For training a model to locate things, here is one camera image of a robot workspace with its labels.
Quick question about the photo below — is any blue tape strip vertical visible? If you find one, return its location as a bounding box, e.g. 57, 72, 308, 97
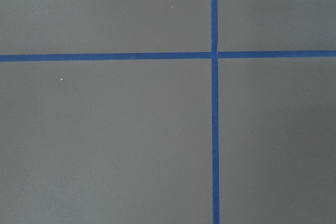
211, 0, 220, 224

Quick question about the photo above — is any blue tape strip horizontal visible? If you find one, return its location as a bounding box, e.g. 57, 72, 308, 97
1, 50, 335, 62

